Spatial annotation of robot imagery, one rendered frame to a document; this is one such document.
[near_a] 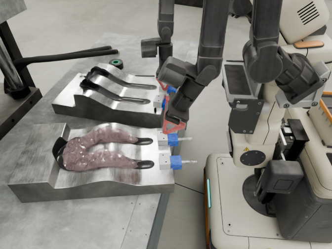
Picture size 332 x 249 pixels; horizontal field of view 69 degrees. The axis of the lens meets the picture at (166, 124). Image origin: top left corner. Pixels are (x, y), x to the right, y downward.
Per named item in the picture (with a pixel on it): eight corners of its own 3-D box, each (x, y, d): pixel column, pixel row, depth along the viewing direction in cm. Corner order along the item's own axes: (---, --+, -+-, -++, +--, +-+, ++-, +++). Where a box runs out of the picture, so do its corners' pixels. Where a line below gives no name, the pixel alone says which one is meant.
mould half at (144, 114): (173, 94, 122) (173, 71, 113) (161, 130, 104) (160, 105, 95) (81, 82, 130) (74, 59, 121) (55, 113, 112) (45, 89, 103)
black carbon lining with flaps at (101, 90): (158, 88, 114) (157, 70, 108) (148, 110, 103) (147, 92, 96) (89, 79, 120) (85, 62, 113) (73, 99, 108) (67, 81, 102)
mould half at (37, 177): (167, 137, 101) (167, 117, 94) (174, 192, 83) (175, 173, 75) (44, 144, 98) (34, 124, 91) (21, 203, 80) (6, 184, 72)
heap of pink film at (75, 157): (138, 134, 94) (136, 119, 89) (138, 172, 81) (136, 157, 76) (69, 138, 93) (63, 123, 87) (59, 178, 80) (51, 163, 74)
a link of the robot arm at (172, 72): (219, 71, 59) (217, 54, 65) (177, 50, 56) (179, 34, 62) (193, 105, 66) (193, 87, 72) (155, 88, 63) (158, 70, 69)
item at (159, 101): (186, 108, 105) (186, 98, 101) (183, 115, 101) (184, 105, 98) (156, 104, 107) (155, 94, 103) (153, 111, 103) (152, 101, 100)
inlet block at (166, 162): (194, 160, 89) (196, 150, 85) (197, 171, 85) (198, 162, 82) (159, 162, 88) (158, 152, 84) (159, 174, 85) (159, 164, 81)
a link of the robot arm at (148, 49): (171, 26, 89) (168, 23, 96) (139, 28, 88) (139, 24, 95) (171, 59, 95) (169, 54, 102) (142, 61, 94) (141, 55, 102)
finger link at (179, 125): (153, 135, 74) (167, 114, 68) (155, 119, 79) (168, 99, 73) (173, 142, 76) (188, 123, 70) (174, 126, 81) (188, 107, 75)
